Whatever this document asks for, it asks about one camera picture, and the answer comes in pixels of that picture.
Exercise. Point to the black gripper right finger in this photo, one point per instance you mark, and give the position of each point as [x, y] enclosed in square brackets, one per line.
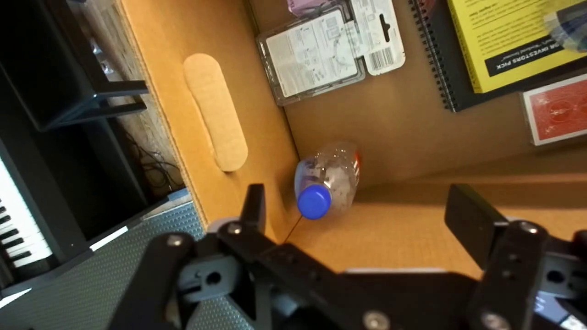
[477, 220]

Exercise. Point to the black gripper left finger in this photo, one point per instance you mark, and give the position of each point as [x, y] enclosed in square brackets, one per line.
[165, 275]

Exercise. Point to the white cardboard box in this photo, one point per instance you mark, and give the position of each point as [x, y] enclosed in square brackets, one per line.
[396, 139]

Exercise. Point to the red card box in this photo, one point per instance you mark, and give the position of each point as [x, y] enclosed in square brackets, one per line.
[560, 110]

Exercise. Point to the blue perforated platform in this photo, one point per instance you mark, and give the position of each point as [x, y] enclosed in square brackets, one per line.
[92, 286]

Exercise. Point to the black digital piano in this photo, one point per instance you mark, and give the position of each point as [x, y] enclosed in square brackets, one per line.
[57, 201]

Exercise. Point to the white instruction card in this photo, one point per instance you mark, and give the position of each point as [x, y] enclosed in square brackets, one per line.
[312, 55]

